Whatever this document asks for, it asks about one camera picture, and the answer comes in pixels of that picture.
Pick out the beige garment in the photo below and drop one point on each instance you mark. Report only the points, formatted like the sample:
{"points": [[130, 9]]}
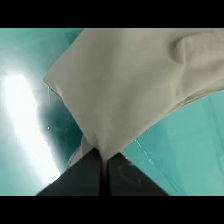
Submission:
{"points": [[126, 86]]}

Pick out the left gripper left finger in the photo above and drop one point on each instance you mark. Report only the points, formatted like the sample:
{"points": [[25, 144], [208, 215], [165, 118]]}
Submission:
{"points": [[81, 178]]}

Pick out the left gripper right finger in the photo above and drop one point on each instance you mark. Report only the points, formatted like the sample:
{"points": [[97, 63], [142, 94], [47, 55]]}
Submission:
{"points": [[131, 180]]}

